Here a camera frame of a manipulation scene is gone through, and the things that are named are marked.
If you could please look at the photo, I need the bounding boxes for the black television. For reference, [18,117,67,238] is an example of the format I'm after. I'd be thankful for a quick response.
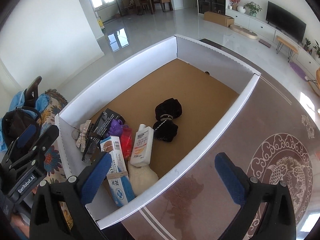
[266,1,306,42]

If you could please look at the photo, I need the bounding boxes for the red triangular pouch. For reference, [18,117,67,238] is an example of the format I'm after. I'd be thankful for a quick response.
[120,126,132,159]

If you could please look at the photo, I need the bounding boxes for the white cardboard box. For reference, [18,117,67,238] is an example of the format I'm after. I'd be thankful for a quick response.
[54,34,262,230]

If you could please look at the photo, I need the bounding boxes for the black fuzzy bow scrunchie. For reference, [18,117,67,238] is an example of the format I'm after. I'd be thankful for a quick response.
[153,98,182,142]

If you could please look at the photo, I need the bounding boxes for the purple toy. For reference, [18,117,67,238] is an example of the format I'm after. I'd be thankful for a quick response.
[106,119,124,137]

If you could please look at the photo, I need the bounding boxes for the brown cardboard box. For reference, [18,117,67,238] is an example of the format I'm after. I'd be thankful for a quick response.
[204,11,234,28]

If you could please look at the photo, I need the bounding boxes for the green potted plant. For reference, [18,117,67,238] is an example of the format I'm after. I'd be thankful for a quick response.
[244,2,262,17]

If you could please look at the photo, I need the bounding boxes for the round beige floor mat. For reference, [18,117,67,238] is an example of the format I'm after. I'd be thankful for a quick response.
[229,24,258,40]

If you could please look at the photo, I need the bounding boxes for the wooden bench stool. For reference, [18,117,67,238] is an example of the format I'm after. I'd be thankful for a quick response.
[276,35,298,62]

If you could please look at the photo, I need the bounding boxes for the white tv cabinet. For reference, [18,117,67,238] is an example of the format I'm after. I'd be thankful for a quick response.
[226,9,319,77]

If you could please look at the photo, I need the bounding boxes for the floral patterned cloth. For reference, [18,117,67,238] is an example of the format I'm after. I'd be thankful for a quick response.
[35,88,74,230]

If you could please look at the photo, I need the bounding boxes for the black text box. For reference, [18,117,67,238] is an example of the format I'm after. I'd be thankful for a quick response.
[98,108,125,139]

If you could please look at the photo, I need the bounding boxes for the white sunscreen bottle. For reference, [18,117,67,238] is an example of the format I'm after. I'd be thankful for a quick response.
[130,124,154,167]

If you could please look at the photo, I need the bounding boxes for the red flower vase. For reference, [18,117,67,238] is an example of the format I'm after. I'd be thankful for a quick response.
[229,0,242,10]

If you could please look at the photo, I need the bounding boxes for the cream knitted cloth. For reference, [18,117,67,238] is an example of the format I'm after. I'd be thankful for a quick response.
[127,161,159,197]

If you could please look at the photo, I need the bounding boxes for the blue white toothpaste box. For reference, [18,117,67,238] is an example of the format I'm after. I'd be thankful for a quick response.
[100,136,135,207]

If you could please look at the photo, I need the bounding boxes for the green plant right of tv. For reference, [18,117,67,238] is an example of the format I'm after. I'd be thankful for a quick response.
[313,41,320,58]

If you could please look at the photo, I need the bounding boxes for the black eyeglasses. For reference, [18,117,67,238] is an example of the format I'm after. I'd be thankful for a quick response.
[82,114,107,163]

